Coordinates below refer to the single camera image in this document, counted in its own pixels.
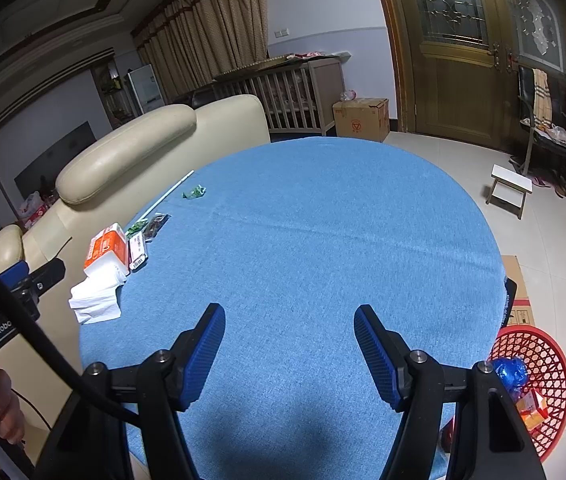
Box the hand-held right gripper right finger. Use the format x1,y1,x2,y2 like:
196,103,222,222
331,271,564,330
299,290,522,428
354,304,546,480

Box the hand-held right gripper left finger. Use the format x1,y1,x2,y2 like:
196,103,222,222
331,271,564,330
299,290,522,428
38,303,227,480

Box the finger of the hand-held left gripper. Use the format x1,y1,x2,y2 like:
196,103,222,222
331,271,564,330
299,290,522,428
0,259,30,289
17,257,67,312

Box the red plastic basket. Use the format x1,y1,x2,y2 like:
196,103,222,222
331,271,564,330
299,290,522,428
440,325,566,463

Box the person's left hand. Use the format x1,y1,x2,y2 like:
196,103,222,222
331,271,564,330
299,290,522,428
0,369,27,442

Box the stack of white tissues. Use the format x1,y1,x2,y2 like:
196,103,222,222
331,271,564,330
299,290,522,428
68,260,129,324

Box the orange white tissue packet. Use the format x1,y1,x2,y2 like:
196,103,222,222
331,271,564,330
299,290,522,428
83,223,129,281

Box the red white plastic bag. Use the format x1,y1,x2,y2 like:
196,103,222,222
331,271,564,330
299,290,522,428
17,191,46,231

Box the small white packet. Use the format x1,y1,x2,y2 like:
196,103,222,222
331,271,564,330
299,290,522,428
127,232,148,273

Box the black television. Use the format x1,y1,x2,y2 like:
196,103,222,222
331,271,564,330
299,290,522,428
13,121,98,198

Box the dark green wrapper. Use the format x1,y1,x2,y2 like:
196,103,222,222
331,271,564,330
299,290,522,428
126,213,170,241

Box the thin white stick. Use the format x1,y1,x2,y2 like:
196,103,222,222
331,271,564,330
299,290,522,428
133,170,195,228

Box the beige leather sofa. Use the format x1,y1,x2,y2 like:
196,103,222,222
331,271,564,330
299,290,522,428
0,94,271,461

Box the flat cardboard sheet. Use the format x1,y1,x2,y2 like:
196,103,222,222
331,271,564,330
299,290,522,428
500,255,536,328

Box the white appliance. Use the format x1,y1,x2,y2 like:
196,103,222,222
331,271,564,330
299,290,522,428
128,64,166,115

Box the small white stool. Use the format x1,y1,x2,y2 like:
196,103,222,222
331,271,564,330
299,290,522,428
485,164,534,220

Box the brown cardboard box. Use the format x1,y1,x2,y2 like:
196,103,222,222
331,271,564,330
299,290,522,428
332,98,390,142

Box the wooden baby crib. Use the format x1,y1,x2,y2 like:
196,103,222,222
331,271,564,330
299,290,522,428
213,55,346,137

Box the wooden double door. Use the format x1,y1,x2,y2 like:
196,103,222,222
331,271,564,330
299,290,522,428
370,0,566,153

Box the beige curtains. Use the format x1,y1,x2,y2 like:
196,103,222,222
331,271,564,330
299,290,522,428
130,0,270,106

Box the plaid scarf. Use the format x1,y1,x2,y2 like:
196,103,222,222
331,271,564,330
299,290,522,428
533,69,551,128

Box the black cable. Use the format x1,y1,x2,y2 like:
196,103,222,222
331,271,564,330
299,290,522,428
0,245,136,431

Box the metal frame chair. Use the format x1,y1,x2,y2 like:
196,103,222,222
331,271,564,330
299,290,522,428
510,65,566,198

